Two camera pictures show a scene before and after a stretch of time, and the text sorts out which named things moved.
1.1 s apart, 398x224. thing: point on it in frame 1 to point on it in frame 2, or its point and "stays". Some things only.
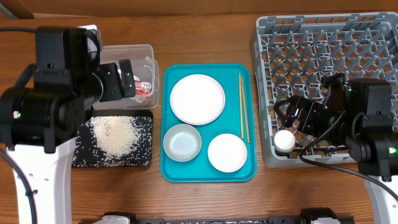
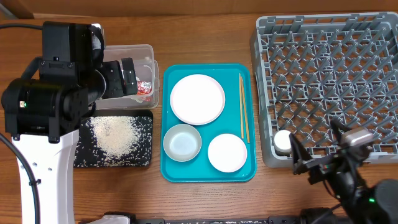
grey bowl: x=182 y=143 stays
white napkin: x=140 y=98 stays
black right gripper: x=308 y=107 to x=301 y=156
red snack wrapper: x=143 y=88 stays
